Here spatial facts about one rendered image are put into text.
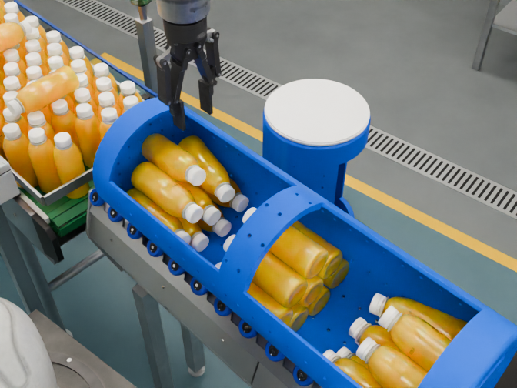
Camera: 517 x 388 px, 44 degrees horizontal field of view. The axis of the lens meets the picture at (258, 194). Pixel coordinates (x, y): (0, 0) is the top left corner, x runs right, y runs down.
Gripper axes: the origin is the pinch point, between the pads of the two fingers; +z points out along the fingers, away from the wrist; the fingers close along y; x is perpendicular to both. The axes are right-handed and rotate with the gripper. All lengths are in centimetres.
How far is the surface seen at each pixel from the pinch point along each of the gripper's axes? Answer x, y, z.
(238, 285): -27.6, -14.4, 16.8
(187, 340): 16, 2, 109
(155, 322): 15, -9, 84
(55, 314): 59, -22, 114
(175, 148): 7.5, 0.3, 16.1
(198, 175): -1.3, -0.9, 17.2
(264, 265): -27.1, -7.4, 17.9
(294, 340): -41.8, -14.9, 18.3
